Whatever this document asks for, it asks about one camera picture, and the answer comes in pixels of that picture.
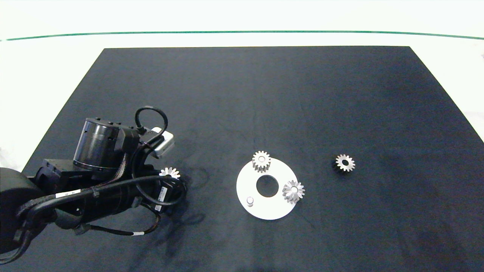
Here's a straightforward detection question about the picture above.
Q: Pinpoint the large steel gear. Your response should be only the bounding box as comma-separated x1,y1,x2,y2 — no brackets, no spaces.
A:
159,167,181,180

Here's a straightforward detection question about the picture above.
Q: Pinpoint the small steel gear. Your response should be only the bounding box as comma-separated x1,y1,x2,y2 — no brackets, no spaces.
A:
252,151,271,173
333,154,356,173
282,180,305,204

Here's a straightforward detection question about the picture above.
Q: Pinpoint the dark rectangular mat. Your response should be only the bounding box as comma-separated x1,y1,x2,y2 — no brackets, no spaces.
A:
0,46,484,272

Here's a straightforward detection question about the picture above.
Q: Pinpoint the round white plate with pins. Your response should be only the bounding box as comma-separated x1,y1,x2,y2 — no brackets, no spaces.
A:
236,158,299,221

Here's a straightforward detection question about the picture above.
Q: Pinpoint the thick black tagged cable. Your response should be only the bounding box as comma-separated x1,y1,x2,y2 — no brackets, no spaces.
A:
17,176,188,242

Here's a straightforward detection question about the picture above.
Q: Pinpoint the thin black tagged cable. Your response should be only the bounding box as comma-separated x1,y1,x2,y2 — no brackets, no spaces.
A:
75,212,161,237

